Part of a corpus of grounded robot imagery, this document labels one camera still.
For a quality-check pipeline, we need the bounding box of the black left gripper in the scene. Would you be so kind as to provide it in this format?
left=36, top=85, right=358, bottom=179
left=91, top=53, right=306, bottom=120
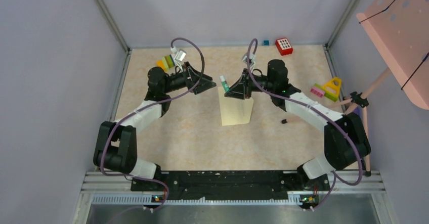
left=163, top=61, right=216, bottom=95

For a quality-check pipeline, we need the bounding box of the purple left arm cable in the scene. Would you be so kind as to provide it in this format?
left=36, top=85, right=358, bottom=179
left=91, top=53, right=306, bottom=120
left=100, top=37, right=206, bottom=224

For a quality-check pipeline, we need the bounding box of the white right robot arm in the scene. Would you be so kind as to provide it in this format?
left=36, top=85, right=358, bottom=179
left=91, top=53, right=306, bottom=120
left=225, top=59, right=371, bottom=190

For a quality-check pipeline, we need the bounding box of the striped toy block stack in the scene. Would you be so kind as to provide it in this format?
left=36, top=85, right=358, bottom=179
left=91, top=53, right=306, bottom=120
left=156, top=55, right=175, bottom=72

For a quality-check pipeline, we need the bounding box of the cream yellow envelope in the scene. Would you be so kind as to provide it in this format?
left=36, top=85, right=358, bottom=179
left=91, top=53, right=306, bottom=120
left=218, top=86, right=254, bottom=126

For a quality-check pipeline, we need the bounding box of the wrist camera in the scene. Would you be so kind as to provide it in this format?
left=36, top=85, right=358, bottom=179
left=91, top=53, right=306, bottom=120
left=242, top=54, right=255, bottom=70
left=173, top=49, right=187, bottom=64

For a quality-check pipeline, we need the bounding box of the yellow triangle toy block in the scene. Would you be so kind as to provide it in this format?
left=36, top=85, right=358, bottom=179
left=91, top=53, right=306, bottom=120
left=322, top=77, right=342, bottom=102

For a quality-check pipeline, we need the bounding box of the red grid toy block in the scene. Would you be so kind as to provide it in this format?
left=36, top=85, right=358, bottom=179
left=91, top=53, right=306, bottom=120
left=275, top=37, right=293, bottom=56

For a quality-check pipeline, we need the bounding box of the pink music stand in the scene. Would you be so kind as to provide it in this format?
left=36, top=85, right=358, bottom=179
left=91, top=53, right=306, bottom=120
left=281, top=0, right=429, bottom=177

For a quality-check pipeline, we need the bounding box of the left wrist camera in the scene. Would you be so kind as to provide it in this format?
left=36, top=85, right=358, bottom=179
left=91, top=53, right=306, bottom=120
left=173, top=49, right=187, bottom=64

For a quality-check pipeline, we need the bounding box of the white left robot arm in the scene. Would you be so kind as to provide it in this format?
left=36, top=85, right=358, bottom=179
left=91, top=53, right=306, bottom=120
left=93, top=62, right=217, bottom=190

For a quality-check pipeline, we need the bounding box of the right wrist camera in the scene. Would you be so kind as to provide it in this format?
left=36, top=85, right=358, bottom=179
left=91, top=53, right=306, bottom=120
left=242, top=54, right=255, bottom=70

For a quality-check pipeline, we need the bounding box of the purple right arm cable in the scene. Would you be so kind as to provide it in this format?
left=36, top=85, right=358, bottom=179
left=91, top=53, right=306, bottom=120
left=246, top=38, right=364, bottom=211

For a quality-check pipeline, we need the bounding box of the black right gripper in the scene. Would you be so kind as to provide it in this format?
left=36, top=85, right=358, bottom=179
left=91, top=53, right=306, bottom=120
left=225, top=69, right=276, bottom=100

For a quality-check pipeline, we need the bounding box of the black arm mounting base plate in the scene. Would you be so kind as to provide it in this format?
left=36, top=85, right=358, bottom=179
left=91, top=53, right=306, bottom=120
left=131, top=170, right=330, bottom=201

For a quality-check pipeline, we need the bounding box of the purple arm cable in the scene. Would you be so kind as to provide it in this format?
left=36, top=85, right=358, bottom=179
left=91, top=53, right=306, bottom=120
left=246, top=38, right=364, bottom=211
left=100, top=37, right=206, bottom=224

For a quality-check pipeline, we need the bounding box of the purple rolled mat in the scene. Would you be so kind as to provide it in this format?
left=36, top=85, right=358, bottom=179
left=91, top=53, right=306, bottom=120
left=353, top=107, right=363, bottom=126

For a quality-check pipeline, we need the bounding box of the pink toy brick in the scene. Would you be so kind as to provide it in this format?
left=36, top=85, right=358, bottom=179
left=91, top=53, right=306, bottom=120
left=310, top=83, right=326, bottom=98

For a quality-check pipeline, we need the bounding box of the aluminium frame rail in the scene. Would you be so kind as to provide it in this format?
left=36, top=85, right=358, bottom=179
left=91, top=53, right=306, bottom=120
left=73, top=170, right=397, bottom=223

